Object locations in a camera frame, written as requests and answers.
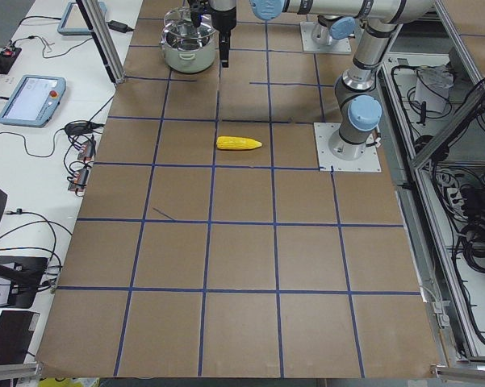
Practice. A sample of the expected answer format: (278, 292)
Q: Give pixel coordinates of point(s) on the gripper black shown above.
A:
(223, 18)

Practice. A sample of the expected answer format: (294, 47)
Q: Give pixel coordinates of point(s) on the glass pot lid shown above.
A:
(178, 22)

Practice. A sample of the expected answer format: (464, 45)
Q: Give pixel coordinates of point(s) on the white steel cooking pot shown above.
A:
(187, 55)

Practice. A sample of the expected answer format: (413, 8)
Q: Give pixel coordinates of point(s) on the yellow corn cob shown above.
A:
(237, 143)

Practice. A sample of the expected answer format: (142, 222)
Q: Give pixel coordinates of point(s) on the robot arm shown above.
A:
(267, 10)
(360, 112)

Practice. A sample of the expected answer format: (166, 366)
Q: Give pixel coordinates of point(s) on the black power adapter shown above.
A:
(119, 27)

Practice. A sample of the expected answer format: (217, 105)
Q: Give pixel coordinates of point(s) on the far teach pendant tablet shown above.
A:
(72, 22)

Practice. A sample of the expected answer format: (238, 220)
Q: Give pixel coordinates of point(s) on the teach pendant tablet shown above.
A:
(72, 22)
(34, 101)

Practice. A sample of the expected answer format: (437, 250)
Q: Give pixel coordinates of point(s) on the small usb adapter board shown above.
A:
(87, 151)

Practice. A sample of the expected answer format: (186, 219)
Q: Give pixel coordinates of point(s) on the near teach pendant tablet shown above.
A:
(34, 101)

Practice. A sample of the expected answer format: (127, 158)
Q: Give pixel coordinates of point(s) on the brown paper table mat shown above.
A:
(190, 261)

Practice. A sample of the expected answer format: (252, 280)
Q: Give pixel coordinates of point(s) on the black device box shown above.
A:
(20, 280)

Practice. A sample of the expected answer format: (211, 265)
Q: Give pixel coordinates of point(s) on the aluminium frame post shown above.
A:
(97, 26)

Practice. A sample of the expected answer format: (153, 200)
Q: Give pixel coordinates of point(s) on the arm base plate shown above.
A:
(330, 40)
(335, 155)

